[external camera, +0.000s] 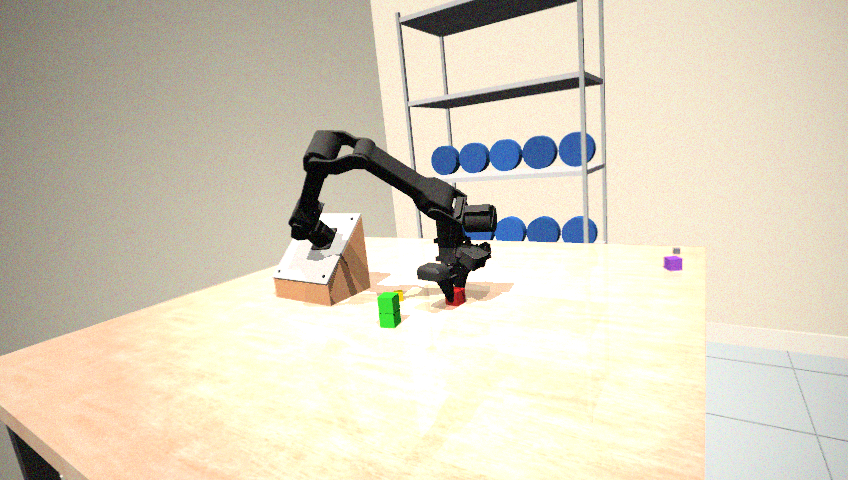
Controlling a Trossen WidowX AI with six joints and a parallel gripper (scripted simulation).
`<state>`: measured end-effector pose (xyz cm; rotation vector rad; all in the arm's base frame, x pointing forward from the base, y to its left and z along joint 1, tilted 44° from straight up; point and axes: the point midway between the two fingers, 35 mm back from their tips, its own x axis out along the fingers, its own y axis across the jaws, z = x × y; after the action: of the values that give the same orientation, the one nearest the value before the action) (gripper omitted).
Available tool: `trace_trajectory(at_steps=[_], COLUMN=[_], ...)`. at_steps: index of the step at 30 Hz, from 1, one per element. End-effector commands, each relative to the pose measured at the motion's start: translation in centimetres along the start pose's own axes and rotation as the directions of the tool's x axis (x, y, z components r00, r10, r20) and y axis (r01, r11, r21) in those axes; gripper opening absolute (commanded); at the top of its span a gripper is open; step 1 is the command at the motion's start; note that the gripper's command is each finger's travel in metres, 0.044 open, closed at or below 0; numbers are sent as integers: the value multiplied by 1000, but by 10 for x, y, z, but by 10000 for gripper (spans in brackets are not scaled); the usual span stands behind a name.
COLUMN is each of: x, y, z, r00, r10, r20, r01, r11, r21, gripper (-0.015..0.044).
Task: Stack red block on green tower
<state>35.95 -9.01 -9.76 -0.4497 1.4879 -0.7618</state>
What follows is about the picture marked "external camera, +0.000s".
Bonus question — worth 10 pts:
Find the green block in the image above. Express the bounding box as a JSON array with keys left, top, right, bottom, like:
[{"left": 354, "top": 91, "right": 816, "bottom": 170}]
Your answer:
[
  {"left": 379, "top": 308, "right": 401, "bottom": 328},
  {"left": 377, "top": 292, "right": 400, "bottom": 314}
]

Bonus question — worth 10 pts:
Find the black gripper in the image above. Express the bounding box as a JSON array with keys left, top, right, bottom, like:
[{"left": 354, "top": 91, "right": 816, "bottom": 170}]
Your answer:
[{"left": 417, "top": 232, "right": 471, "bottom": 303}]

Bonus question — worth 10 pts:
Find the purple cube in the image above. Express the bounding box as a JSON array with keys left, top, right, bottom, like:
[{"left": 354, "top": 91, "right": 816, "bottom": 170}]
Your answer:
[{"left": 664, "top": 256, "right": 682, "bottom": 271}]

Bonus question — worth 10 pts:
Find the red block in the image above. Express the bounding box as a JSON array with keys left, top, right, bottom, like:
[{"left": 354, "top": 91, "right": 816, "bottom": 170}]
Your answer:
[{"left": 445, "top": 287, "right": 466, "bottom": 307}]

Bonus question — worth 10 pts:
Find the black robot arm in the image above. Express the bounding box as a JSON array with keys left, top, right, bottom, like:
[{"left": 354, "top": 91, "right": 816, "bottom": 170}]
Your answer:
[{"left": 288, "top": 130, "right": 497, "bottom": 271}]

